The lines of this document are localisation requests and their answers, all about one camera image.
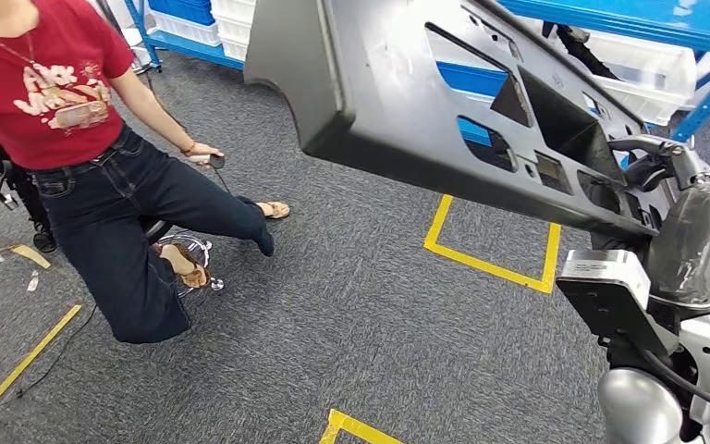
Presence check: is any black curved part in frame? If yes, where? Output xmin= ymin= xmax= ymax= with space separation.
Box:
xmin=541 ymin=21 xmax=619 ymax=80

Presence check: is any black plastic panel part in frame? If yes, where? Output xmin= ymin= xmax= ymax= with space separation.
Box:
xmin=243 ymin=0 xmax=708 ymax=243

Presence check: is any chrome ring stool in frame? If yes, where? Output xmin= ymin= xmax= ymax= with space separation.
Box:
xmin=141 ymin=217 xmax=226 ymax=300

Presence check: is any thin black controller cable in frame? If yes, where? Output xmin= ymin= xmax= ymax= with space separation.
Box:
xmin=0 ymin=166 xmax=235 ymax=418

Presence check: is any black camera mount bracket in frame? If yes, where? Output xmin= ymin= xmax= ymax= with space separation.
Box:
xmin=556 ymin=276 xmax=680 ymax=357

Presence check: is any tan sandal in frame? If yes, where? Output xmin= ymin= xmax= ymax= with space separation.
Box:
xmin=157 ymin=243 xmax=211 ymax=290
xmin=255 ymin=201 xmax=292 ymax=220

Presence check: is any person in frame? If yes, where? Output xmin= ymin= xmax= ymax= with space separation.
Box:
xmin=0 ymin=0 xmax=292 ymax=346

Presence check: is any blue wheeled shelf rack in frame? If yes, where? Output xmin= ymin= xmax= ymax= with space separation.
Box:
xmin=123 ymin=0 xmax=258 ymax=71

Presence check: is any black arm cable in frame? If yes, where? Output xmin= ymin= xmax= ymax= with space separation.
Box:
xmin=633 ymin=346 xmax=710 ymax=444

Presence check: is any blue plastic tray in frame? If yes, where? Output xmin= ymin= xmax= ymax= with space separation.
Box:
xmin=435 ymin=59 xmax=509 ymax=99

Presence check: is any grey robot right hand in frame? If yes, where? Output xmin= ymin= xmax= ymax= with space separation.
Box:
xmin=608 ymin=134 xmax=710 ymax=308

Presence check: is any white plastic tray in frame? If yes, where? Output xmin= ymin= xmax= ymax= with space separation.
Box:
xmin=214 ymin=13 xmax=256 ymax=41
xmin=218 ymin=35 xmax=251 ymax=63
xmin=425 ymin=27 xmax=509 ymax=68
xmin=211 ymin=0 xmax=257 ymax=19
xmin=566 ymin=27 xmax=699 ymax=127
xmin=447 ymin=90 xmax=503 ymax=120

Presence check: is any white black handheld controller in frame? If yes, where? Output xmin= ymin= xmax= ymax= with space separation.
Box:
xmin=188 ymin=154 xmax=226 ymax=171

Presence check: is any black wheeled device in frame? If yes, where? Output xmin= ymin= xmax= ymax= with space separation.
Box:
xmin=0 ymin=119 xmax=59 ymax=264

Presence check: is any person's left hand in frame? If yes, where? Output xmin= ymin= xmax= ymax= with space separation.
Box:
xmin=184 ymin=142 xmax=226 ymax=167

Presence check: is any beige tape piece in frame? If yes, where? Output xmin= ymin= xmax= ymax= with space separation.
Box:
xmin=9 ymin=244 xmax=53 ymax=271

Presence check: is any yellow floor tape square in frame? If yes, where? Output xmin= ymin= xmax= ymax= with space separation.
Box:
xmin=423 ymin=194 xmax=563 ymax=295

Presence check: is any blue plastic crate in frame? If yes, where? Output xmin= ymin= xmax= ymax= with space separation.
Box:
xmin=147 ymin=0 xmax=215 ymax=27

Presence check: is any yellow floor tape line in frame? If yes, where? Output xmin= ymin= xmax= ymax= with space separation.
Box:
xmin=0 ymin=304 xmax=83 ymax=440

